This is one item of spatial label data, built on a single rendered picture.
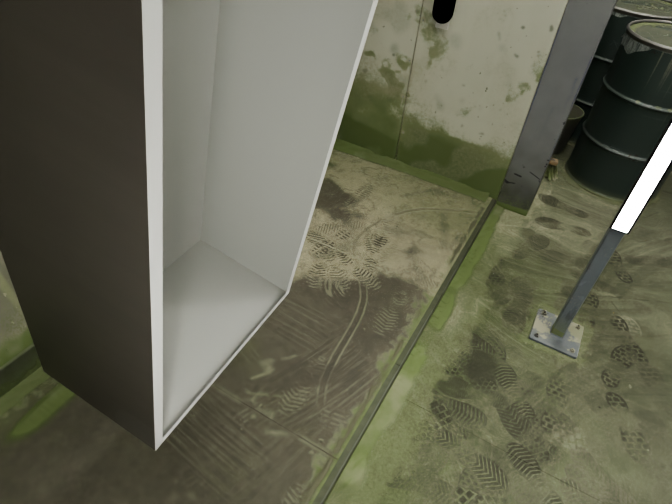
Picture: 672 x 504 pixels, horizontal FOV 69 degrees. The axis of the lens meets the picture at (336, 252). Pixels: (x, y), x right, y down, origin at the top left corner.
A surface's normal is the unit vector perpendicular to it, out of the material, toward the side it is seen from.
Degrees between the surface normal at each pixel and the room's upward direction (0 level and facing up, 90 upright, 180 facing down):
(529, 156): 90
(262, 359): 0
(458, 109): 90
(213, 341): 12
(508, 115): 90
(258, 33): 90
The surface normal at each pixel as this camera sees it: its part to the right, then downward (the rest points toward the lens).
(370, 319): 0.07, -0.74
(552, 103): -0.50, 0.55
